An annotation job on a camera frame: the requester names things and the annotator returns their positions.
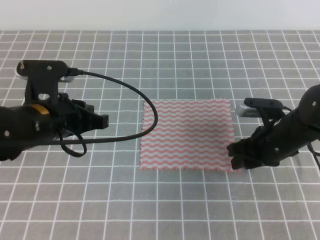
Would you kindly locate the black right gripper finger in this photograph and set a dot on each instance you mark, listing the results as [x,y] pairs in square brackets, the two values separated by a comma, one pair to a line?
[242,162]
[239,148]

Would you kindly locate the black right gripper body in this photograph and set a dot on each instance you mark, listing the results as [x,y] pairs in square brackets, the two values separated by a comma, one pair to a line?
[256,145]

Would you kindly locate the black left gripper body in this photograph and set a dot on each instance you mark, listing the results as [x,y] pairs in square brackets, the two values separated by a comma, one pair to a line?
[73,116]

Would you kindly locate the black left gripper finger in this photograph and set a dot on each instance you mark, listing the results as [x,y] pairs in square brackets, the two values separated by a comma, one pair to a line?
[92,121]

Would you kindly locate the pink wavy striped towel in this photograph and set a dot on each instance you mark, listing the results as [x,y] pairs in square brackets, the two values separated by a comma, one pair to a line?
[190,134]

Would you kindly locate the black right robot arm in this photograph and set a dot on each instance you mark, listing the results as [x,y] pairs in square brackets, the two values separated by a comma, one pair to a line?
[281,135]

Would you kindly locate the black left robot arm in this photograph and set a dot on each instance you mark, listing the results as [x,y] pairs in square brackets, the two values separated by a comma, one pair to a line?
[29,125]

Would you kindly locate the grey checked tablecloth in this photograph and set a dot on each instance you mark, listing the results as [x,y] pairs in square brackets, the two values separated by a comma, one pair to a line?
[46,194]

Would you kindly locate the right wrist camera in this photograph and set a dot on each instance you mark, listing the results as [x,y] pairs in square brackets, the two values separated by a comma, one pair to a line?
[266,109]

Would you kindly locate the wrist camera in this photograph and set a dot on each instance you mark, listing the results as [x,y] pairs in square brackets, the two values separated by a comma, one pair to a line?
[266,109]
[43,77]

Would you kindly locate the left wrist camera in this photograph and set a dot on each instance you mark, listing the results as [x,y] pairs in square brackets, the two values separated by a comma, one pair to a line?
[43,77]

